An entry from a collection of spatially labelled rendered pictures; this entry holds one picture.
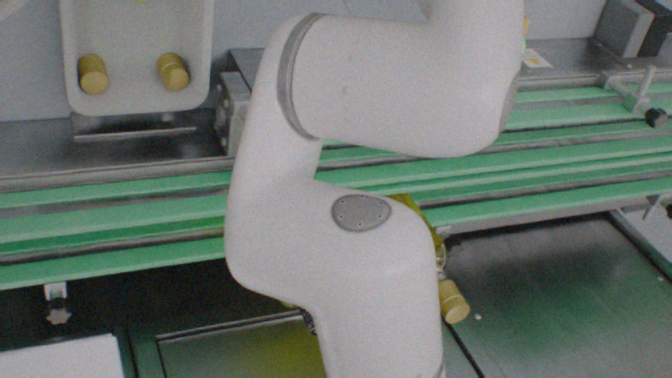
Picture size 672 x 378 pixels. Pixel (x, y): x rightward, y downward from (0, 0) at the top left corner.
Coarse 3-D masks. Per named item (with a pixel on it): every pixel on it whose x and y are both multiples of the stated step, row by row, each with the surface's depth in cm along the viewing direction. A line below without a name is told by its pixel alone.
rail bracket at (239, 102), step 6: (234, 96) 89; (240, 96) 90; (246, 96) 90; (234, 102) 89; (240, 102) 89; (246, 102) 89; (234, 108) 89; (240, 108) 89; (246, 108) 88; (234, 114) 89; (240, 114) 88; (246, 114) 87
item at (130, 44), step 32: (64, 0) 80; (96, 0) 88; (128, 0) 90; (160, 0) 91; (192, 0) 90; (64, 32) 82; (96, 32) 91; (128, 32) 92; (160, 32) 94; (192, 32) 92; (128, 64) 95; (192, 64) 94; (96, 96) 91; (128, 96) 92; (160, 96) 93; (192, 96) 94
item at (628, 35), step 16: (608, 0) 121; (624, 0) 119; (640, 0) 120; (608, 16) 121; (624, 16) 118; (640, 16) 115; (656, 16) 116; (608, 32) 122; (624, 32) 118; (640, 32) 117; (656, 32) 119; (624, 48) 119; (640, 48) 120; (656, 48) 121
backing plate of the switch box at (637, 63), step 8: (592, 40) 124; (600, 48) 122; (608, 48) 122; (616, 56) 120; (656, 56) 122; (664, 56) 123; (624, 64) 118; (632, 64) 118; (640, 64) 119; (648, 64) 119; (656, 64) 120; (664, 64) 120
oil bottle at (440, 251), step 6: (390, 198) 100; (396, 198) 101; (402, 198) 101; (408, 198) 101; (408, 204) 100; (414, 204) 100; (414, 210) 99; (420, 210) 99; (420, 216) 98; (426, 222) 97; (432, 228) 97; (432, 234) 96; (438, 240) 95; (438, 246) 94; (444, 246) 94; (438, 252) 93; (444, 252) 94; (438, 258) 93; (444, 258) 93; (438, 264) 93; (444, 264) 93; (444, 270) 94
